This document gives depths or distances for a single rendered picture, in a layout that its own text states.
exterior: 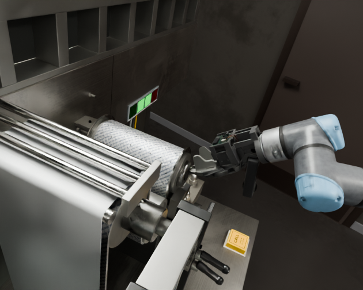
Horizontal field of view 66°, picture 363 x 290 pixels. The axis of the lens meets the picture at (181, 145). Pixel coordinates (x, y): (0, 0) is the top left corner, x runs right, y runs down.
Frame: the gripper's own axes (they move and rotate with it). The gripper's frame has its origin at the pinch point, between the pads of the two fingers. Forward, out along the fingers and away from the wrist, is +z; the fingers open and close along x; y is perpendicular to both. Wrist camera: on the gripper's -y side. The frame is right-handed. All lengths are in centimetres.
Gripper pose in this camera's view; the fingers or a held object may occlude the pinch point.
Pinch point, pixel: (195, 170)
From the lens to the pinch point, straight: 75.7
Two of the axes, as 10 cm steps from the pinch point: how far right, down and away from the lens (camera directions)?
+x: -3.9, 4.8, -7.9
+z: -8.1, 2.3, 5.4
